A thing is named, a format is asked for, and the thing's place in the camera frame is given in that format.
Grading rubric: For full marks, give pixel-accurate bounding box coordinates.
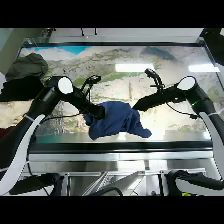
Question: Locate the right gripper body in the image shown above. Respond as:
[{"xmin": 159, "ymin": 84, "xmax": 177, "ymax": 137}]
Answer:
[{"xmin": 143, "ymin": 87, "xmax": 178, "ymax": 108}]

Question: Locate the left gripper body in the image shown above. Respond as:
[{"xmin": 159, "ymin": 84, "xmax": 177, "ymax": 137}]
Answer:
[{"xmin": 83, "ymin": 100, "xmax": 106, "ymax": 120}]

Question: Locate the blue T-shirt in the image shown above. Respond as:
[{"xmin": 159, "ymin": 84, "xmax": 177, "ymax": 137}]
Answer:
[{"xmin": 83, "ymin": 101, "xmax": 153, "ymax": 141}]

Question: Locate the black garment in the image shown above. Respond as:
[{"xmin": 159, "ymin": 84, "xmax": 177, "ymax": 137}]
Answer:
[{"xmin": 0, "ymin": 74, "xmax": 46, "ymax": 103}]

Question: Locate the grey-green garment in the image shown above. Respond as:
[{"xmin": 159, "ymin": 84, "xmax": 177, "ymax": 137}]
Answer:
[{"xmin": 4, "ymin": 52, "xmax": 50, "ymax": 83}]

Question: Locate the black cable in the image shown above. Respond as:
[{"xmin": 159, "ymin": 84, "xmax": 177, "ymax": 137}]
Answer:
[
  {"xmin": 41, "ymin": 113, "xmax": 86, "ymax": 123},
  {"xmin": 165, "ymin": 101, "xmax": 200, "ymax": 120}
]

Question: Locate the silver frame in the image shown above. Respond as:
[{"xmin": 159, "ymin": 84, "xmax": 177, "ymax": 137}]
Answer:
[{"xmin": 23, "ymin": 150, "xmax": 214, "ymax": 197}]

